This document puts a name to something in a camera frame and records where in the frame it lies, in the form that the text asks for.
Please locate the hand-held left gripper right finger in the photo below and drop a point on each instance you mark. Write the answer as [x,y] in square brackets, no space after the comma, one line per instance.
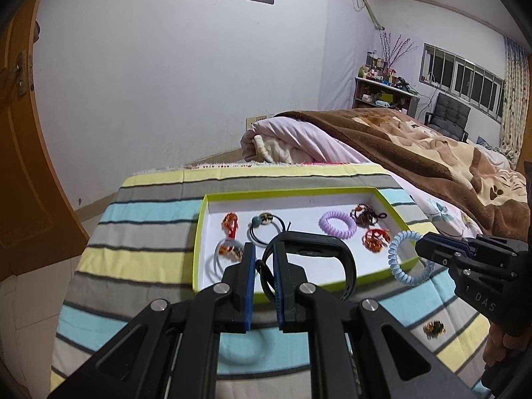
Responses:
[279,295]

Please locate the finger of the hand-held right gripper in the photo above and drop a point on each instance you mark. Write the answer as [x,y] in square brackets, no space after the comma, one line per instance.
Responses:
[453,244]
[436,253]

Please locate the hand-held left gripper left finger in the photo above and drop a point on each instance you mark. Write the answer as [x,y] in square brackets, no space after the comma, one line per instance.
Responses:
[249,291]

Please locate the small brown hair ornament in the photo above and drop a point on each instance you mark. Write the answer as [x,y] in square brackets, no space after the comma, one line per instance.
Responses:
[434,328]

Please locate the black smart band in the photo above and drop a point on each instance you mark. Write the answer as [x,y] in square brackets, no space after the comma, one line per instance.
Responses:
[324,243]

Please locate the green cardboard box tray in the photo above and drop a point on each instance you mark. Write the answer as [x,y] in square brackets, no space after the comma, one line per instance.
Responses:
[307,203]

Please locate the person's right hand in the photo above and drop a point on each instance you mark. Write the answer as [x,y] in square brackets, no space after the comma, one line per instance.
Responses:
[501,349]

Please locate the brown patterned blanket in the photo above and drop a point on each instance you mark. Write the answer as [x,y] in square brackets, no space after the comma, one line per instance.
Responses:
[415,149]

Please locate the striped bed sheet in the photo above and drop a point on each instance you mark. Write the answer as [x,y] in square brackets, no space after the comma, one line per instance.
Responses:
[145,237]

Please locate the black chair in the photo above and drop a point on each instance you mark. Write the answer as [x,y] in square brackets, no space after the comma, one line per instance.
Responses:
[449,112]

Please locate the patterned curtain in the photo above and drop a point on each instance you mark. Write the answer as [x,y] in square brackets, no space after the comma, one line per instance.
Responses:
[515,99]

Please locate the wooden shelf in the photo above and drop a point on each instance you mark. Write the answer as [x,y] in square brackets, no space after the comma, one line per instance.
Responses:
[382,95]

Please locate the barred window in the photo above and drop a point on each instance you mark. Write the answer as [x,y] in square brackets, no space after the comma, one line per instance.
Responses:
[461,77]

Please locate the row of bottles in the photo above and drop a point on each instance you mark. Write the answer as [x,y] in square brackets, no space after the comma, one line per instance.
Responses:
[376,68]

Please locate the decorative branches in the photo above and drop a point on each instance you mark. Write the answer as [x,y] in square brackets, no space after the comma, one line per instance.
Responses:
[395,48]

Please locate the air conditioner pipe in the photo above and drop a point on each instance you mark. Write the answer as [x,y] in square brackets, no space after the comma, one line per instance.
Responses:
[370,6]

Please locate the wooden door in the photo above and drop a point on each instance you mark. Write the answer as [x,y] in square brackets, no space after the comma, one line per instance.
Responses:
[25,174]

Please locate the metal door latch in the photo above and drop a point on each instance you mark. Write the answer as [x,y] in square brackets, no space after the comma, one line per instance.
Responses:
[23,75]

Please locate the wall socket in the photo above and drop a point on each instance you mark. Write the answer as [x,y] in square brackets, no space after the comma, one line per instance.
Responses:
[256,121]

